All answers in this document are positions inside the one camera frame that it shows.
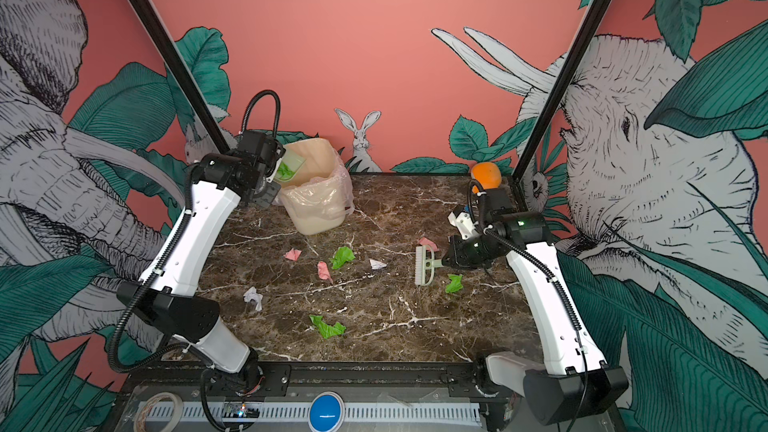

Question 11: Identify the green paper scrap front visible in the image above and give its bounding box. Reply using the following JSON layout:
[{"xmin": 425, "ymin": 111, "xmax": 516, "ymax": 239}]
[{"xmin": 309, "ymin": 315, "xmax": 347, "ymax": 339}]

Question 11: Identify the coiled clear cable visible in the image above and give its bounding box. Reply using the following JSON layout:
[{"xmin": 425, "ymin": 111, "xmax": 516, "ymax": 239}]
[{"xmin": 133, "ymin": 391, "xmax": 184, "ymax": 432}]

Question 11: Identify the white slotted cable duct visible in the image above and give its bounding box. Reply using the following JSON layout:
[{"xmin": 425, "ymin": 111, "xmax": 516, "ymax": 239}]
[{"xmin": 133, "ymin": 400, "xmax": 482, "ymax": 426}]

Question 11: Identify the green paper scrap right lower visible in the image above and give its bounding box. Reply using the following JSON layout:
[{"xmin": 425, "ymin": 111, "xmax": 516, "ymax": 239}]
[{"xmin": 275, "ymin": 163, "xmax": 296, "ymax": 183}]

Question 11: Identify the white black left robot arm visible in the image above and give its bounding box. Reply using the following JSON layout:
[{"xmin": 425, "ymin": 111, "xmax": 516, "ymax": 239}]
[{"xmin": 107, "ymin": 130, "xmax": 285, "ymax": 396}]

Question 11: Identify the green paper scrap right upper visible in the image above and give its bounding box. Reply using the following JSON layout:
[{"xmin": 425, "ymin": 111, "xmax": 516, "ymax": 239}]
[{"xmin": 445, "ymin": 274, "xmax": 464, "ymax": 294}]

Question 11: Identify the white crumpled paper scrap left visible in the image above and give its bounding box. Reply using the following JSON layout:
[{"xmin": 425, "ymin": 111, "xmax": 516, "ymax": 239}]
[{"xmin": 243, "ymin": 287, "xmax": 263, "ymax": 312}]

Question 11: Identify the left black frame post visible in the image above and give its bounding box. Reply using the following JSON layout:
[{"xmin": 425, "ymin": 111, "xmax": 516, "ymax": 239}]
[{"xmin": 128, "ymin": 0, "xmax": 230, "ymax": 154}]

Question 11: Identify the cream plastic trash bin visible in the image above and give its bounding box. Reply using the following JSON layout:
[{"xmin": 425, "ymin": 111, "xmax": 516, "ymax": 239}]
[{"xmin": 277, "ymin": 138, "xmax": 355, "ymax": 236}]

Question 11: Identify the orange carrot plush toy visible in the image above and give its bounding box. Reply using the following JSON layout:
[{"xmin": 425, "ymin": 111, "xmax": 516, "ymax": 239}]
[{"xmin": 470, "ymin": 162, "xmax": 502, "ymax": 194}]

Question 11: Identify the black frame post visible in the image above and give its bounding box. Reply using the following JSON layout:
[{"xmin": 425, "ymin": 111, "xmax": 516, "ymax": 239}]
[
  {"xmin": 128, "ymin": 0, "xmax": 230, "ymax": 154},
  {"xmin": 512, "ymin": 0, "xmax": 612, "ymax": 183}
]

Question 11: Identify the pale green dustpan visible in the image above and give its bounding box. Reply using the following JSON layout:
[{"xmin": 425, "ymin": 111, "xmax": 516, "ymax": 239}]
[{"xmin": 277, "ymin": 149, "xmax": 306, "ymax": 176}]

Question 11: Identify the pink paper scrap left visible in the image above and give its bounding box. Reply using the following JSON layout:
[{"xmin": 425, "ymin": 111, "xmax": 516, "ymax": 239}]
[{"xmin": 283, "ymin": 248, "xmax": 302, "ymax": 262}]

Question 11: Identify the pink paper scrap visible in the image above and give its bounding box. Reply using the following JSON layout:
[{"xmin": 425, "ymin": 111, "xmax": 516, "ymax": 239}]
[
  {"xmin": 283, "ymin": 248, "xmax": 302, "ymax": 262},
  {"xmin": 418, "ymin": 237, "xmax": 439, "ymax": 252},
  {"xmin": 317, "ymin": 261, "xmax": 333, "ymax": 283}
]

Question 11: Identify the pink paper scrap right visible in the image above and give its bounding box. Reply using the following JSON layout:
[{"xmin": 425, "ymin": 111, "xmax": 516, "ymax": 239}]
[{"xmin": 418, "ymin": 237, "xmax": 439, "ymax": 252}]

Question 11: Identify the pale green hand brush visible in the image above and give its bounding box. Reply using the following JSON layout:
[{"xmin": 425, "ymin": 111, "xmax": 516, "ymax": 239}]
[{"xmin": 414, "ymin": 245, "xmax": 443, "ymax": 286}]

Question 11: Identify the blue round button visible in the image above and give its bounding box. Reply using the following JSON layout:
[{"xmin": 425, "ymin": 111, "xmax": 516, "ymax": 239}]
[{"xmin": 308, "ymin": 391, "xmax": 346, "ymax": 432}]

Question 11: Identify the white paper scrap centre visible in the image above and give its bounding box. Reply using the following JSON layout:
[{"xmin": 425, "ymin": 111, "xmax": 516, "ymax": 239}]
[{"xmin": 369, "ymin": 259, "xmax": 387, "ymax": 270}]

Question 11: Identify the green paper scrap centre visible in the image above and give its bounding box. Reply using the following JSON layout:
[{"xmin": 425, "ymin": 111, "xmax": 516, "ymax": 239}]
[{"xmin": 331, "ymin": 246, "xmax": 356, "ymax": 270}]

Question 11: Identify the green paper scrap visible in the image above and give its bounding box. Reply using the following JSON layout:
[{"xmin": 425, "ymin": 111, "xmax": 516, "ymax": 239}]
[
  {"xmin": 445, "ymin": 274, "xmax": 464, "ymax": 294},
  {"xmin": 331, "ymin": 246, "xmax": 356, "ymax": 270},
  {"xmin": 275, "ymin": 163, "xmax": 296, "ymax": 183},
  {"xmin": 309, "ymin": 315, "xmax": 347, "ymax": 339}
]

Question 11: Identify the black front mounting rail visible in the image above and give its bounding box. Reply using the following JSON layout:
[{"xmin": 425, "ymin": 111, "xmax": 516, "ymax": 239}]
[{"xmin": 118, "ymin": 359, "xmax": 513, "ymax": 401}]

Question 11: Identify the pink paper scrap centre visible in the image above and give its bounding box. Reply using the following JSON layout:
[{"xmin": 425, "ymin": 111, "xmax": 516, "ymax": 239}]
[{"xmin": 317, "ymin": 261, "xmax": 333, "ymax": 283}]

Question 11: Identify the right black frame post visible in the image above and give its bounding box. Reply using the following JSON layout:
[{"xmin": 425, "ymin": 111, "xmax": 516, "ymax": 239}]
[{"xmin": 512, "ymin": 0, "xmax": 612, "ymax": 183}]

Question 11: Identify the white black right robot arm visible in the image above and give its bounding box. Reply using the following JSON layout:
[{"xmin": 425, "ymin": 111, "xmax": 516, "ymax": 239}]
[{"xmin": 442, "ymin": 206, "xmax": 629, "ymax": 425}]

